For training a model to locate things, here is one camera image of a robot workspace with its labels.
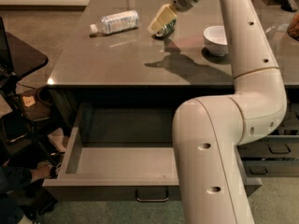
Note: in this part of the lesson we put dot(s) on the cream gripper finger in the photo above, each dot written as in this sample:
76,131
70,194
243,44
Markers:
165,14

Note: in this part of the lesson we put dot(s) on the green soda can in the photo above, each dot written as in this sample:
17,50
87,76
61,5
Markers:
166,30

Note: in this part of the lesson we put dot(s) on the dark sleeved forearm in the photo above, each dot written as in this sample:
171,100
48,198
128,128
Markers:
12,178

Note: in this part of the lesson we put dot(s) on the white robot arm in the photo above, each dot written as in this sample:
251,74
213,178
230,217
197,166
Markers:
207,130

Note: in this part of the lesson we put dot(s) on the open grey top drawer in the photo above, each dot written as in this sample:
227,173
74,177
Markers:
114,151

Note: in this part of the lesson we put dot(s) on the grey lower side drawer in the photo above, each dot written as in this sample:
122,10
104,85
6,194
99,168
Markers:
271,168

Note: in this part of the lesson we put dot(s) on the person's hand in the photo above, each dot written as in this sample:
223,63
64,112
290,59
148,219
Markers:
48,171

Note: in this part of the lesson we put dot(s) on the clear plastic water bottle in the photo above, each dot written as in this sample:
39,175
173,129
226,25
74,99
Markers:
111,24

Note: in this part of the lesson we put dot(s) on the white ceramic bowl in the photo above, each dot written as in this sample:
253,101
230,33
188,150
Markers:
215,40

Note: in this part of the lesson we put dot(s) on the grey counter cabinet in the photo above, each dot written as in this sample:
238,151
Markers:
158,72

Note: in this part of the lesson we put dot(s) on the black laptop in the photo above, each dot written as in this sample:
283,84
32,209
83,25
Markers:
6,66

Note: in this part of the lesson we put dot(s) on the metal top drawer handle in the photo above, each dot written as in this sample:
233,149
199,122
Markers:
152,195

